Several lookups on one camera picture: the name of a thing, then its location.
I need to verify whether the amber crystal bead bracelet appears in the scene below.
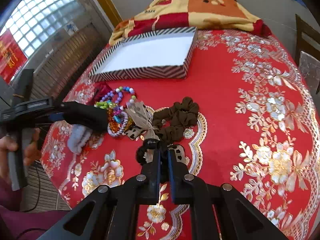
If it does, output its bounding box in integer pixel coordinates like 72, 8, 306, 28
107, 106, 135, 133

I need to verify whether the black hair scrunchie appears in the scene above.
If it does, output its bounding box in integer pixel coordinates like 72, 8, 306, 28
136, 139, 165, 166

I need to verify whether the light blue fluffy hairband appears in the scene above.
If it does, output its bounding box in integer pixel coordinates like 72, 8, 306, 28
67, 125, 93, 154

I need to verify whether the leopard print hair bow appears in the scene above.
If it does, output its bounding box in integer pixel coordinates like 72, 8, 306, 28
126, 102, 186, 164

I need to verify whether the red floral bedspread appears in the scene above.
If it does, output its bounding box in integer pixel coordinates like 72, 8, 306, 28
41, 30, 319, 239

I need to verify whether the wooden slatted radiator cover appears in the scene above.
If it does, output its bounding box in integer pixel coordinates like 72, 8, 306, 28
21, 24, 107, 212

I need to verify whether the brown hair scrunchie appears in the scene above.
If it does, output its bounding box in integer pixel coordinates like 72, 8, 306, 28
152, 96, 199, 145

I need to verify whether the glass block window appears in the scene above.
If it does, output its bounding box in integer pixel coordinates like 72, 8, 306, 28
1, 0, 85, 58

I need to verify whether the person's left hand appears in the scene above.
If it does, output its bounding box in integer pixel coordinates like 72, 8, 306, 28
0, 128, 42, 181

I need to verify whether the red velvet hair bow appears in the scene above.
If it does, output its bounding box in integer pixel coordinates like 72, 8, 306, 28
86, 81, 112, 106

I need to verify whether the wooden chair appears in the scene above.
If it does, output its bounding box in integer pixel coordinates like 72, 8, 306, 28
295, 14, 319, 95

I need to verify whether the red yellow folded blanket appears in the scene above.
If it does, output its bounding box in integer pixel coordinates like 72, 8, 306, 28
109, 0, 272, 45

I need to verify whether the striped cardboard box tray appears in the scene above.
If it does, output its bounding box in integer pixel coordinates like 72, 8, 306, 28
88, 27, 197, 82

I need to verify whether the red paper window decoration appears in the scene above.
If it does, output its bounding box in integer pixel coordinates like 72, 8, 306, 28
0, 29, 27, 84

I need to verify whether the silver braided bracelet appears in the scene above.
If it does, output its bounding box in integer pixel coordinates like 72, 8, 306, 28
107, 110, 130, 138

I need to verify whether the purple bead bracelet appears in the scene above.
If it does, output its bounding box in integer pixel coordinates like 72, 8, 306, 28
99, 89, 124, 106

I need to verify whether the multicolour bead necklace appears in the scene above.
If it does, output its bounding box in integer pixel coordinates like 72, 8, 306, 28
109, 86, 137, 106

